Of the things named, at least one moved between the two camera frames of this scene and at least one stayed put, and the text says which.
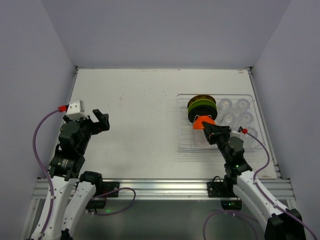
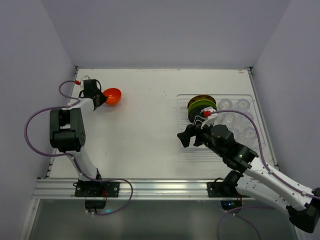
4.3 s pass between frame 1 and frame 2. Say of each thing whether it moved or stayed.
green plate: stayed
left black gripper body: moved
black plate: stayed
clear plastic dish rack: stayed
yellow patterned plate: stayed
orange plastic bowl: moved
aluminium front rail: stayed
